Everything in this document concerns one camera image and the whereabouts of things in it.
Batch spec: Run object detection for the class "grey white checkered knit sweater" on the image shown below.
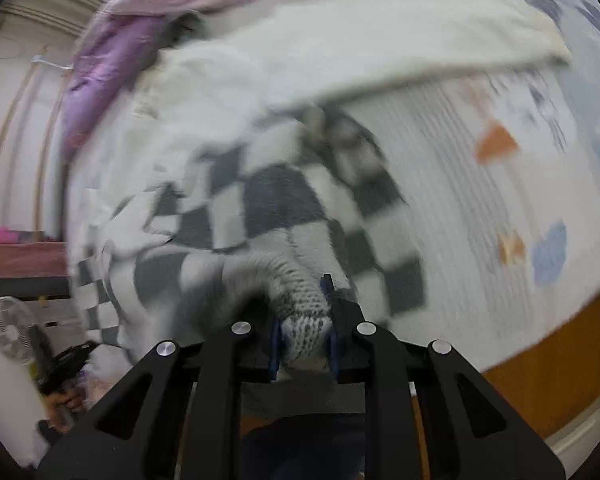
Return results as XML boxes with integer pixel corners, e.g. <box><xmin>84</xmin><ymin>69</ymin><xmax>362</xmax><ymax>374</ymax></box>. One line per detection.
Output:
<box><xmin>72</xmin><ymin>108</ymin><xmax>425</xmax><ymax>370</ymax></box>

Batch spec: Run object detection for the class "person's left hand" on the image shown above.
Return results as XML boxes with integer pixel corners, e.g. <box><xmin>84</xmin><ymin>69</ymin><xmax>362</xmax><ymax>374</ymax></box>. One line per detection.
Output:
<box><xmin>43</xmin><ymin>388</ymin><xmax>85</xmax><ymax>434</ymax></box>

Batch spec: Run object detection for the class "white standing fan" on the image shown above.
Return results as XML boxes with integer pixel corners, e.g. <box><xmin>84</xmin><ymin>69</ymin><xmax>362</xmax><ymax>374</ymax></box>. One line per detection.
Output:
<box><xmin>0</xmin><ymin>296</ymin><xmax>54</xmax><ymax>375</ymax></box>

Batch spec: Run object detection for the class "pink cloth on rack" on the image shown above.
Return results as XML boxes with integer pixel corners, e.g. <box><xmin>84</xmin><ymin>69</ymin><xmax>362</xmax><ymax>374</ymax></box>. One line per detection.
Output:
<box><xmin>0</xmin><ymin>226</ymin><xmax>68</xmax><ymax>280</ymax></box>

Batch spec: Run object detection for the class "white button jacket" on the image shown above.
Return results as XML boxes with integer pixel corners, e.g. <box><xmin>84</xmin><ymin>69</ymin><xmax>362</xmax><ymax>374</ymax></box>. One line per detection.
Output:
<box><xmin>125</xmin><ymin>0</ymin><xmax>570</xmax><ymax>152</ymax></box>

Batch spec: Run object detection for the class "purple floral quilt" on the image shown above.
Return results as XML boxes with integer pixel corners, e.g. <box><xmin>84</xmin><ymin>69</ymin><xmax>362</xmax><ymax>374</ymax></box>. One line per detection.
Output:
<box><xmin>60</xmin><ymin>0</ymin><xmax>247</xmax><ymax>162</ymax></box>

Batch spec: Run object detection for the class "wooden clothes rail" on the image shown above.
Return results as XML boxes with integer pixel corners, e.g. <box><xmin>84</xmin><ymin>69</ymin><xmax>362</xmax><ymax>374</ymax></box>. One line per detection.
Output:
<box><xmin>0</xmin><ymin>37</ymin><xmax>70</xmax><ymax>240</ymax></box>

